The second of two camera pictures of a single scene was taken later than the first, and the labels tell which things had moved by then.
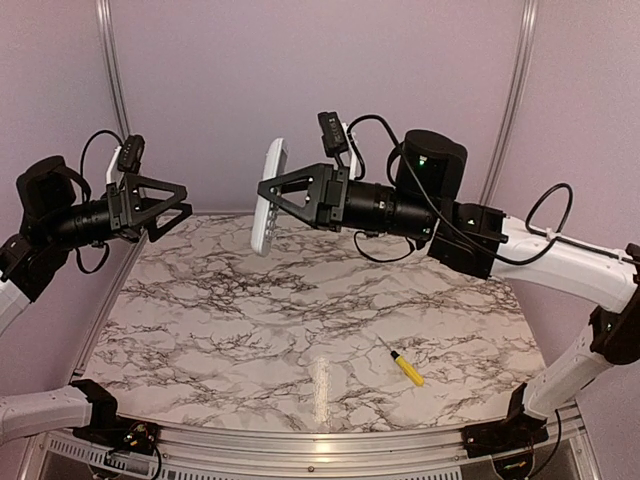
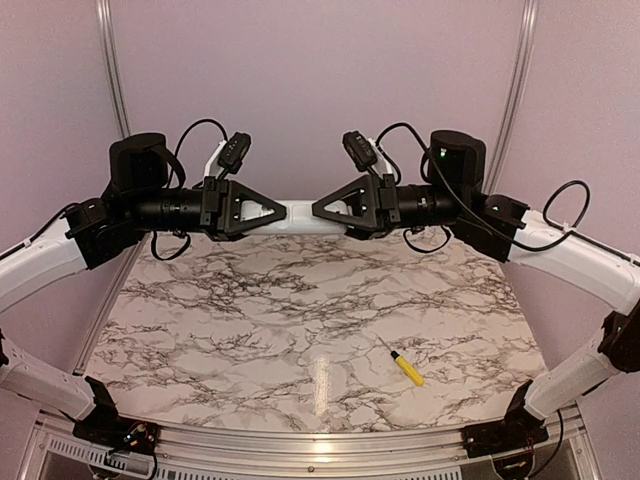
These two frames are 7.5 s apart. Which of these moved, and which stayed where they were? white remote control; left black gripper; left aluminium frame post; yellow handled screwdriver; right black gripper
Moved: right black gripper; white remote control; left black gripper
Stayed: yellow handled screwdriver; left aluminium frame post
